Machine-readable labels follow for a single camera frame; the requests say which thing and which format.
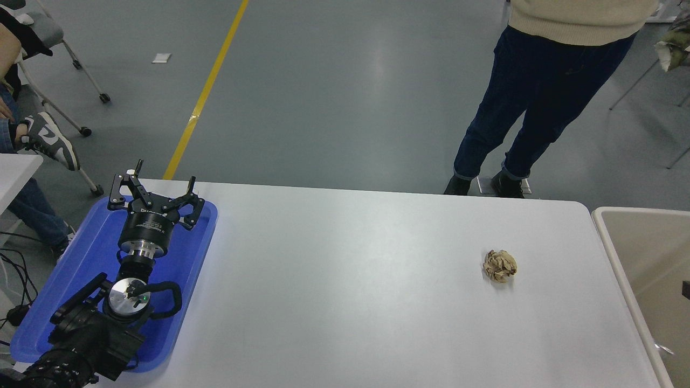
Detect silver floor plate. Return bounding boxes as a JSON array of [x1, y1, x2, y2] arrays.
[[477, 174, 532, 195]]

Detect crumpled tan paper ball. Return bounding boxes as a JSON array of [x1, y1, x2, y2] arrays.
[[483, 249, 518, 283]]

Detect large pale bin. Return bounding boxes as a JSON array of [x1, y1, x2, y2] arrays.
[[591, 207, 690, 388]]

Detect seated person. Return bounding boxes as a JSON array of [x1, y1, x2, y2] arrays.
[[0, 5, 81, 258]]

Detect grey chair on casters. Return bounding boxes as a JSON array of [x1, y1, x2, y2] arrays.
[[0, 0, 111, 197]]

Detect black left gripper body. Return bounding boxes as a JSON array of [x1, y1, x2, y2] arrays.
[[118, 204, 181, 250]]

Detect blue plastic tray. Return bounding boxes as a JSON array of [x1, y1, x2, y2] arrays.
[[10, 195, 219, 373]]

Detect small white table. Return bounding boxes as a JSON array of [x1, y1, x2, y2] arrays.
[[0, 153, 44, 216]]

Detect standing person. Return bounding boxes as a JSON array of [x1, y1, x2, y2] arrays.
[[443, 0, 659, 199]]

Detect black floor cables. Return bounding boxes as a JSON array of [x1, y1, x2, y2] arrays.
[[0, 231, 39, 329]]

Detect camouflage cloth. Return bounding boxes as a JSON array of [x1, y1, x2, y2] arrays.
[[654, 24, 690, 72]]

